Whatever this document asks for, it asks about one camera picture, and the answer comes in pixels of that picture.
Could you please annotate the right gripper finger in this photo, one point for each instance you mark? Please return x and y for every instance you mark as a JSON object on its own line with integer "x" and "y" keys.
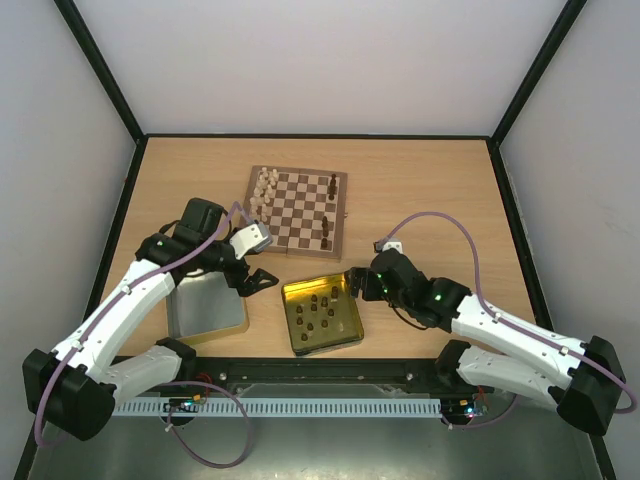
{"x": 354, "y": 273}
{"x": 353, "y": 285}

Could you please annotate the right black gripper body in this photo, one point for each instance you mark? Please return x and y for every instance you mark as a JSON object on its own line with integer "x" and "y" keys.
{"x": 368, "y": 284}

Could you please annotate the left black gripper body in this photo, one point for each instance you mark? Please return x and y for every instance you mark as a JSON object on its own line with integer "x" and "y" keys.
{"x": 234, "y": 278}

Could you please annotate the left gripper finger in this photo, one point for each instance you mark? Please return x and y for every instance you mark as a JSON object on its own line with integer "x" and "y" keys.
{"x": 255, "y": 285}
{"x": 259, "y": 273}

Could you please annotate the gold tin box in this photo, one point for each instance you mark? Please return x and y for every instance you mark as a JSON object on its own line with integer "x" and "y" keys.
{"x": 321, "y": 315}

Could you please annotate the silver tin lid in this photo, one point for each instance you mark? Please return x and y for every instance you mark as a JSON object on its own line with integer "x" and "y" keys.
{"x": 204, "y": 309}

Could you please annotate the wooden chess board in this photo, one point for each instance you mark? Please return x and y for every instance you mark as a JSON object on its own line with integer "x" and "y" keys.
{"x": 295, "y": 204}

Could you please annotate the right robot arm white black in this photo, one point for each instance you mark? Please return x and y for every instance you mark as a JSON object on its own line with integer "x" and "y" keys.
{"x": 582, "y": 381}

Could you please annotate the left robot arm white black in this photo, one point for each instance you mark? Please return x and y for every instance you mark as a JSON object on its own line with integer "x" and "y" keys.
{"x": 76, "y": 386}

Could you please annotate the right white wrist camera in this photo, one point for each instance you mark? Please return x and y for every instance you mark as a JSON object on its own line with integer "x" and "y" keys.
{"x": 389, "y": 245}

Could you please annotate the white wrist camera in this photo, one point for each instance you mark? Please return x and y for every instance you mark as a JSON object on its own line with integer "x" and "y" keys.
{"x": 389, "y": 245}
{"x": 250, "y": 240}

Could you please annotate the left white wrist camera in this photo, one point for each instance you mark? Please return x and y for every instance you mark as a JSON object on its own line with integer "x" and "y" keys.
{"x": 250, "y": 240}

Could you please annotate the white slotted cable duct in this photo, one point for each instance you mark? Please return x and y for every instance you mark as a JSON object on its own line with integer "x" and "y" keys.
{"x": 284, "y": 408}

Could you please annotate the black aluminium frame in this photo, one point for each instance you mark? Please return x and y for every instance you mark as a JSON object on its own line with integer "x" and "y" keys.
{"x": 326, "y": 369}

